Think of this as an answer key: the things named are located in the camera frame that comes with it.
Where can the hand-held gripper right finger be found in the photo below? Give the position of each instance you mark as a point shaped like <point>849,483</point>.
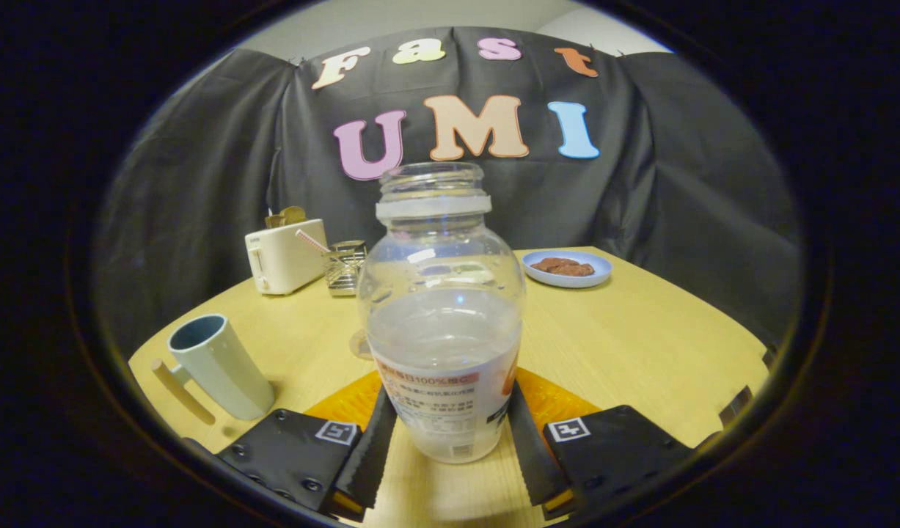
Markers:
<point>530,462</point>

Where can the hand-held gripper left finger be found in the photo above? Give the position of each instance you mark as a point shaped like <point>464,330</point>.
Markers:
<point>369,455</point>

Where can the clear plastic juice bottle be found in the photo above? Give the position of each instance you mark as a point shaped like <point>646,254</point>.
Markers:
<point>442,330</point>

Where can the pale green cup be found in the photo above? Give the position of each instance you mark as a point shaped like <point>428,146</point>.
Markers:
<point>226,374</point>

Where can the wooden table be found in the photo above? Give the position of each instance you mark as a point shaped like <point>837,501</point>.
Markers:
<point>626,345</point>

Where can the light blue plate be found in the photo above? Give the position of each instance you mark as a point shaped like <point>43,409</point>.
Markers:
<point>567,279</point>

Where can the ribbed clear glass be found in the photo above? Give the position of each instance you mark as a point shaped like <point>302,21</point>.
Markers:
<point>345,270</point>

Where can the brown cookie piece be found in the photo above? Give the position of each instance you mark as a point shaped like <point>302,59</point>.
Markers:
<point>552,262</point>
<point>576,270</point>

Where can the white toaster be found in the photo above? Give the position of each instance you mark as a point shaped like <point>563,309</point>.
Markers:
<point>284,257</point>

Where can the brown toast slices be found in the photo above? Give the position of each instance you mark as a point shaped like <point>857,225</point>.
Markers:
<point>288,215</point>

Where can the black backdrop cloth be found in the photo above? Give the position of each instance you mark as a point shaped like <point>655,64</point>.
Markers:
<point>200,183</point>

